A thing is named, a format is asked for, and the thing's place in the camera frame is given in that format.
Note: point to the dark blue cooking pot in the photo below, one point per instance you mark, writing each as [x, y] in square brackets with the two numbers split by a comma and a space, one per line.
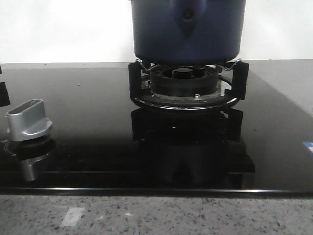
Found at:
[187, 32]

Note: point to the black gas burner head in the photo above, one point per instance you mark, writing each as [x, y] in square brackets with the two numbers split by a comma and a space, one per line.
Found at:
[183, 81]

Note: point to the black glass gas cooktop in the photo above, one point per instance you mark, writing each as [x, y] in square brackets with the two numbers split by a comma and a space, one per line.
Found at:
[102, 144]

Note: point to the black pan support grate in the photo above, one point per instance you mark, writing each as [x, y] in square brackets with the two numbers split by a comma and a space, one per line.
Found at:
[231, 88]

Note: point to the silver stove control knob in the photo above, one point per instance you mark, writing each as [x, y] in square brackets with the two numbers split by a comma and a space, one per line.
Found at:
[28, 121]

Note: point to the black left pan support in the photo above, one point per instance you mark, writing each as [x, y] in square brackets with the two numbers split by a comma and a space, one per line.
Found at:
[4, 96]

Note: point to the blue sticker on cooktop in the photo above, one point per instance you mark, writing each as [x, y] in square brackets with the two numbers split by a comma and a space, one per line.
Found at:
[309, 146]

